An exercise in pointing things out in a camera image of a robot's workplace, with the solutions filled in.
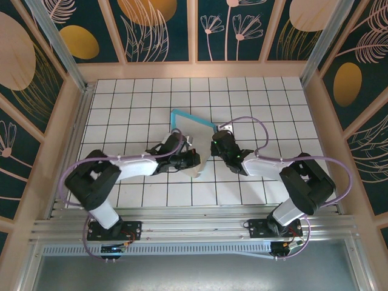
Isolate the teal and white paper box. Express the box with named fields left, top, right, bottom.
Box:
left=169, top=108, right=219, bottom=180

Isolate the black left controller board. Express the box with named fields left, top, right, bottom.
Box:
left=101, top=244, right=125, bottom=254

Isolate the black controller board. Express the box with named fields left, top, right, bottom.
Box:
left=270, top=241, right=300, bottom=258
left=101, top=244, right=125, bottom=254

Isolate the black right controller board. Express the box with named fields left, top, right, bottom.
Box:
left=270, top=241, right=300, bottom=258

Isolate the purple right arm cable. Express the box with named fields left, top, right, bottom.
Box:
left=218, top=116, right=354, bottom=261

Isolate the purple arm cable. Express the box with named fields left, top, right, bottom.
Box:
left=59, top=129, right=187, bottom=264
left=218, top=116, right=354, bottom=261

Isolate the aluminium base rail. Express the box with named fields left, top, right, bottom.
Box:
left=30, top=202, right=361, bottom=244

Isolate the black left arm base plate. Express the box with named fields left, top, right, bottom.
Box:
left=87, top=220, right=143, bottom=242

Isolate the grey slotted cable duct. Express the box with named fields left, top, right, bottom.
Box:
left=39, top=242, right=273, bottom=260

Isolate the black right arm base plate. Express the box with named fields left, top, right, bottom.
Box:
left=247, top=218, right=303, bottom=239

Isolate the aluminium side rail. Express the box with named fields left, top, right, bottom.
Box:
left=45, top=84, right=95, bottom=219

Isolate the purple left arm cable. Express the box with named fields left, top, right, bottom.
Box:
left=59, top=129, right=187, bottom=264

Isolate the aluminium corner post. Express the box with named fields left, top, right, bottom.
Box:
left=299, top=0, right=365, bottom=89
left=23, top=0, right=93, bottom=92

